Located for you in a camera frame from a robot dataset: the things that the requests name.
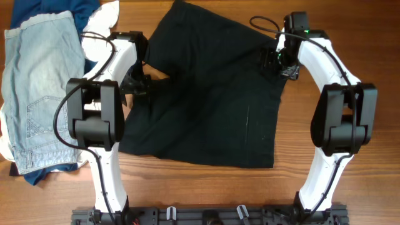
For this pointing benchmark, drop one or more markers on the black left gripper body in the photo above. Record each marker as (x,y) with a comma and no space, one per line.
(136,82)

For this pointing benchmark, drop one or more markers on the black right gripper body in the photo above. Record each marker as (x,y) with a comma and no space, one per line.
(278,62)

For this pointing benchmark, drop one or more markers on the black shorts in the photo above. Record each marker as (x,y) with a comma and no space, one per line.
(220,107)

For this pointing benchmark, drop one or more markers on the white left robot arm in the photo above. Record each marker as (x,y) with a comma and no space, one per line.
(96,121)

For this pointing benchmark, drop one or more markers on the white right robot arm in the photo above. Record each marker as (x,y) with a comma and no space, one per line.
(342,122)

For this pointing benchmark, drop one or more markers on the white garment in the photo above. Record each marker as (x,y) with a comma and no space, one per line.
(100,34)

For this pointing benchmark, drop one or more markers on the light blue denim shorts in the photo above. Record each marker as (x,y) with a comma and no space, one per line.
(42,55)

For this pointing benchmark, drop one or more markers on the dark blue garment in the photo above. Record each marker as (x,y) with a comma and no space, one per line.
(56,9)

